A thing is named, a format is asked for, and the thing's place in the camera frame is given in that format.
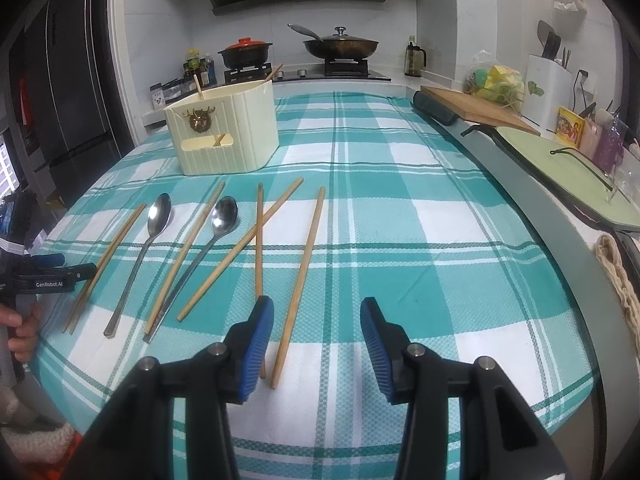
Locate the pink glittery container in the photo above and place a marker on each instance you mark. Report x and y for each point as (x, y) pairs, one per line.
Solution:
(607, 142)

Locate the white knife block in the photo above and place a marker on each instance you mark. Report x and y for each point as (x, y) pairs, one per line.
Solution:
(547, 90)

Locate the metal spoon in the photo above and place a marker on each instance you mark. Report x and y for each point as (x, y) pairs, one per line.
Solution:
(159, 215)
(225, 217)

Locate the row of spice jars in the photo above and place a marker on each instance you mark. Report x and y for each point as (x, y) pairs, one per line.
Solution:
(167, 91)

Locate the yellow-capped sauce bottle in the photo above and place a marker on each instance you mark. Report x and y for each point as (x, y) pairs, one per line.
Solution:
(192, 65)

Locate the person's left hand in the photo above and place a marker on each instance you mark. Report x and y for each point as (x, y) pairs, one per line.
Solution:
(22, 342)

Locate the glass wok lid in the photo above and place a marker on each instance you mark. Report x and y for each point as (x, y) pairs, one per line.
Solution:
(341, 36)

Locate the grey spatula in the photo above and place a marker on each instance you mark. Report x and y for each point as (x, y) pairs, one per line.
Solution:
(302, 31)

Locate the black clay pot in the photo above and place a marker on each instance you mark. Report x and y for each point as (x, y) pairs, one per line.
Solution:
(245, 58)

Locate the dark rolled pouch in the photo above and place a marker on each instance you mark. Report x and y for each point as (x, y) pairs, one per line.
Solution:
(435, 107)

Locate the plastic bag with yellow contents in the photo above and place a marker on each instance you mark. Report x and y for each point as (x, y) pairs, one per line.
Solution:
(495, 80)

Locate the dark sauce bottle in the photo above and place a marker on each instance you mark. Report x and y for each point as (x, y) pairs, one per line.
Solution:
(207, 70)

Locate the white fuzzy garment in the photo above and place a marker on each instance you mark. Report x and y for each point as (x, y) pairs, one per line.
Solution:
(35, 440)

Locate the cream utensil holder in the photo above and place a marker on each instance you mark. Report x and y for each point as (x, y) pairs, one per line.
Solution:
(235, 130)

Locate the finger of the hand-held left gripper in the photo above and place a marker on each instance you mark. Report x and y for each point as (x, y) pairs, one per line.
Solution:
(80, 271)
(50, 260)

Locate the beige knitted cloth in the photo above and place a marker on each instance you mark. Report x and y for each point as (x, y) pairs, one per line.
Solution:
(617, 280)

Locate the red pot lid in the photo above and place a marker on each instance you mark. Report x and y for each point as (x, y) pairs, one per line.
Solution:
(245, 43)

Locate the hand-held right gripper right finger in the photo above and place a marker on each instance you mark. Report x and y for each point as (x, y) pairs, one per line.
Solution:
(375, 340)

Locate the black wok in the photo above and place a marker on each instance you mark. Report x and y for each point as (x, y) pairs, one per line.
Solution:
(340, 50)

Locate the yellow printed box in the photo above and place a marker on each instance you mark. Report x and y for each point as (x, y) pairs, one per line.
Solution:
(570, 127)

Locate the wooden cutting board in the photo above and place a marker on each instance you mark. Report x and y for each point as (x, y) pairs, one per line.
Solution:
(480, 107)

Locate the dark refrigerator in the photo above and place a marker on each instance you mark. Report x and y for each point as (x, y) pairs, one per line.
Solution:
(65, 85)

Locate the wooden chopstick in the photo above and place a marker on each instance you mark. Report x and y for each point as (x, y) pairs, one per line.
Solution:
(240, 250)
(198, 87)
(187, 255)
(259, 240)
(273, 72)
(102, 280)
(107, 262)
(302, 280)

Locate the teal checkered tablecloth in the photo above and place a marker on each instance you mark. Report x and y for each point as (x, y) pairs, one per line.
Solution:
(400, 260)

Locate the black gas stove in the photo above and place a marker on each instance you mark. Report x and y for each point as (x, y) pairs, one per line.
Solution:
(310, 72)

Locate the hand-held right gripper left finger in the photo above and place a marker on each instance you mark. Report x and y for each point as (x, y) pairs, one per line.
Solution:
(257, 340)

